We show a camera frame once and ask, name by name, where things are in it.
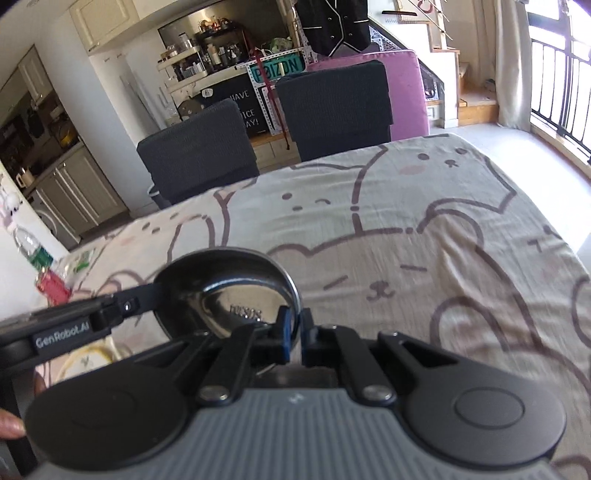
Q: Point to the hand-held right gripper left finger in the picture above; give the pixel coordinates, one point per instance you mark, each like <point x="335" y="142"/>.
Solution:
<point x="285" y="334"/>

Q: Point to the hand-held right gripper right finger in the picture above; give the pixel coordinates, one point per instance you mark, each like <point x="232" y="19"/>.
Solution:
<point x="310" y="339"/>

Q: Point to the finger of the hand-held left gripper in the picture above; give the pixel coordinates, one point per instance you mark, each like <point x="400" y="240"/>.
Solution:
<point x="134" y="302"/>

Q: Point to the yellow-rimmed floral bowl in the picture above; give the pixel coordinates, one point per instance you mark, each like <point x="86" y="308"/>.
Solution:
<point x="92" y="360"/>

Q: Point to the round steel bowl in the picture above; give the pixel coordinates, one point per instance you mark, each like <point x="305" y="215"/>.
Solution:
<point x="231" y="290"/>

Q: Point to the person's left hand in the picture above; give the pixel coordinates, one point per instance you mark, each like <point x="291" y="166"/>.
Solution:
<point x="11" y="422"/>

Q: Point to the red drink can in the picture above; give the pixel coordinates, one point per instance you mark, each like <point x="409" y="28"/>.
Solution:
<point x="55" y="287"/>

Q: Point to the green packet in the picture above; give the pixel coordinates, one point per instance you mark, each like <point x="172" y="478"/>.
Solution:
<point x="84" y="266"/>

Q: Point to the clear water bottle green label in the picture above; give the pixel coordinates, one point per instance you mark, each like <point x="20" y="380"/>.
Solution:
<point x="34" y="249"/>

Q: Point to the round trash bin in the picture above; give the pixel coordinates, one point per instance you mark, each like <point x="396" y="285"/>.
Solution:
<point x="154" y="197"/>

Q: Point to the grey kitchen base cabinet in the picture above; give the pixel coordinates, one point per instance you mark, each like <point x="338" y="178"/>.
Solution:
<point x="78" y="198"/>

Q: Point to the dark fabric chair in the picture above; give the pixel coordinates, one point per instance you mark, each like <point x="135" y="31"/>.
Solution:
<point x="332" y="110"/>
<point x="198" y="152"/>

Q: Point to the black letter board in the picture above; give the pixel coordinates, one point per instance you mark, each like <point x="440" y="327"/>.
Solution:
<point x="240" y="108"/>

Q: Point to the white shelf rack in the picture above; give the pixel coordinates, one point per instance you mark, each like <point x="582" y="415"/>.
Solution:
<point x="184" y="69"/>

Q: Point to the teal sign plate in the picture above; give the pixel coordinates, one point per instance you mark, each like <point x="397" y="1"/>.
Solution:
<point x="281" y="68"/>

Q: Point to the wooden staircase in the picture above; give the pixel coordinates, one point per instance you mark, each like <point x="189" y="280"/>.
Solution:
<point x="466" y="92"/>

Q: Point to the black vest with white trim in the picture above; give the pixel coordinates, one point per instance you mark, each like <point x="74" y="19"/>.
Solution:
<point x="332" y="25"/>

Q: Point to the beige curtain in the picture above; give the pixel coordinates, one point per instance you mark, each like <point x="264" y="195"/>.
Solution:
<point x="512" y="64"/>

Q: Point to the black balcony railing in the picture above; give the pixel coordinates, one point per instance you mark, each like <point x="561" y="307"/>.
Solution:
<point x="563" y="92"/>

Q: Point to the pink hanging wall ornament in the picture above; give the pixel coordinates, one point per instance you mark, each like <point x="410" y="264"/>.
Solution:
<point x="10" y="203"/>

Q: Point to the cream wall cabinet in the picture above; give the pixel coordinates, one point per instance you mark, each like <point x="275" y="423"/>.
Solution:
<point x="104" y="23"/>

